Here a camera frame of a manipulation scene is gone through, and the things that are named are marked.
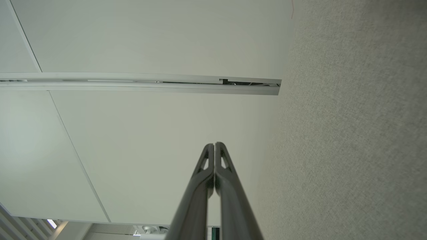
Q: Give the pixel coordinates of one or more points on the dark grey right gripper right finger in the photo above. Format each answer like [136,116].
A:
[233,206]

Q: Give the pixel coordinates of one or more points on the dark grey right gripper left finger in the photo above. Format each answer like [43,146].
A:
[196,200]

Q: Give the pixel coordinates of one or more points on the silver ceiling fixture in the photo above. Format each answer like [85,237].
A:
[150,230]

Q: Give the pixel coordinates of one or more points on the white slatted grille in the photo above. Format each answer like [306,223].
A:
[20,226]

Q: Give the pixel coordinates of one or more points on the grey partition post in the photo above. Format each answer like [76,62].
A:
[133,86]

